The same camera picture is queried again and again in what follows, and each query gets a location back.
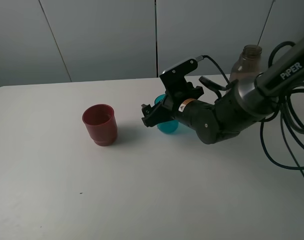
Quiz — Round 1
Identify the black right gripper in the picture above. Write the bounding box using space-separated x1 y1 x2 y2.
141 82 204 127

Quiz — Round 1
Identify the teal translucent plastic cup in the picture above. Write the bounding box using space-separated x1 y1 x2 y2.
154 94 179 134

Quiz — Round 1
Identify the brown translucent water bottle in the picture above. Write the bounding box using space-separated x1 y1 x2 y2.
229 44 262 82

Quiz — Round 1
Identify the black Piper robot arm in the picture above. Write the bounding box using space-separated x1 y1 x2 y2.
142 38 304 145

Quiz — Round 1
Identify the red plastic cup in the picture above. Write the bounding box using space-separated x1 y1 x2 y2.
82 104 118 147

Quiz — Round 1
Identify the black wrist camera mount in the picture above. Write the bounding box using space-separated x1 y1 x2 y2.
160 58 204 103

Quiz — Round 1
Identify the black camera cable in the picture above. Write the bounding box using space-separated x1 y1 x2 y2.
194 41 304 193

